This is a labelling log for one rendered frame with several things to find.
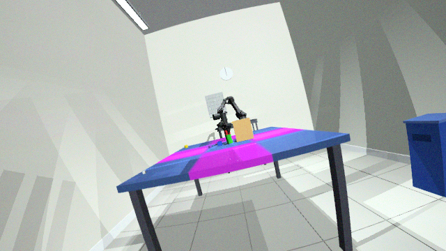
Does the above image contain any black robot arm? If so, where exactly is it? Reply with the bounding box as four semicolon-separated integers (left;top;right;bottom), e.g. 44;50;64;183
213;96;247;128

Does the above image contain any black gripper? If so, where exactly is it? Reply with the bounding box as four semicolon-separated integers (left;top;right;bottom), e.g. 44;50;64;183
220;118;232;133

